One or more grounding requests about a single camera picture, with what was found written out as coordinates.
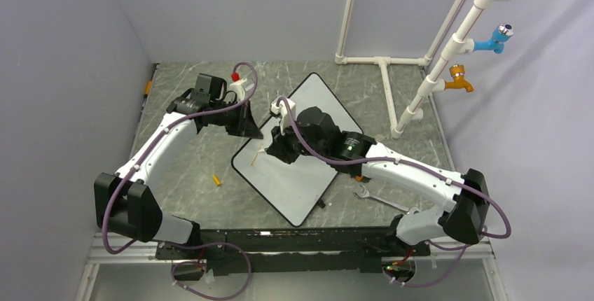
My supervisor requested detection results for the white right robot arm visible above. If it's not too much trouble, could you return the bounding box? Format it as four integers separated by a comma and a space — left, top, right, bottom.
265, 101, 490, 256

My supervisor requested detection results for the blue faucet tap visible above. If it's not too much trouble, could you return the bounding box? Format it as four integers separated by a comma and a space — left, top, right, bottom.
473, 23, 514, 54

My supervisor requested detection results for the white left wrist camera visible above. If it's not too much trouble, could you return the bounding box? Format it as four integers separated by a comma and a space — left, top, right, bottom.
228, 72, 256, 102

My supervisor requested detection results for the white pvc pipe frame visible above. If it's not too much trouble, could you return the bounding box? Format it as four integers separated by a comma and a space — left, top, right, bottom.
334, 0, 509, 139

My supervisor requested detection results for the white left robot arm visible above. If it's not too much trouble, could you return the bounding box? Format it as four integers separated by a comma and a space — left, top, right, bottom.
93, 71, 263, 259

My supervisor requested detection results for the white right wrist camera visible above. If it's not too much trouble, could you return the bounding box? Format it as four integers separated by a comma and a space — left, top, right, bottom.
270, 96, 296, 136

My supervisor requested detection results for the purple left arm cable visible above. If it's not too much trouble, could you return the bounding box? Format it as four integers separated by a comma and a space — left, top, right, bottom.
101, 62, 259, 256

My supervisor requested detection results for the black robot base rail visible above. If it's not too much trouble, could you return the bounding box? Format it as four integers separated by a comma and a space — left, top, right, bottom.
156, 226, 431, 277

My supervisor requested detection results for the white whiteboard black frame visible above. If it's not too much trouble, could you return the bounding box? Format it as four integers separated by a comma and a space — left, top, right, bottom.
231, 73, 363, 227

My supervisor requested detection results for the orange marker cap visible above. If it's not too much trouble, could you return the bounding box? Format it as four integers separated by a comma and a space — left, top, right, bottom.
212, 175, 222, 186

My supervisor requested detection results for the silver open-end wrench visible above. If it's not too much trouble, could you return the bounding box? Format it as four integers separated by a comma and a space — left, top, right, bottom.
352, 185, 420, 214

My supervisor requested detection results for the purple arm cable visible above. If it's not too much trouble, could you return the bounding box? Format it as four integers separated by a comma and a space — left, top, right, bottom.
276, 96, 513, 290
101, 62, 259, 256

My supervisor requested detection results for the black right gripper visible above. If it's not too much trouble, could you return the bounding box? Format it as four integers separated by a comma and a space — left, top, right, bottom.
268, 117, 329, 165

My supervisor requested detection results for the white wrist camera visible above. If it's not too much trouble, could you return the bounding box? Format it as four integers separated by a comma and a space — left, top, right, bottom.
228, 72, 256, 102
270, 96, 296, 136

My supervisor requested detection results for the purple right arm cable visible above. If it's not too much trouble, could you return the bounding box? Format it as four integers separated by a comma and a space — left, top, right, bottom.
276, 96, 513, 290

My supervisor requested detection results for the orange black pen at wall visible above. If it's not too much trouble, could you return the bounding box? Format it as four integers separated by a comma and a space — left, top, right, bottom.
141, 70, 156, 110

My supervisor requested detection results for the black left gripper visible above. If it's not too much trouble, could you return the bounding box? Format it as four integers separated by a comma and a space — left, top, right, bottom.
210, 99, 262, 139

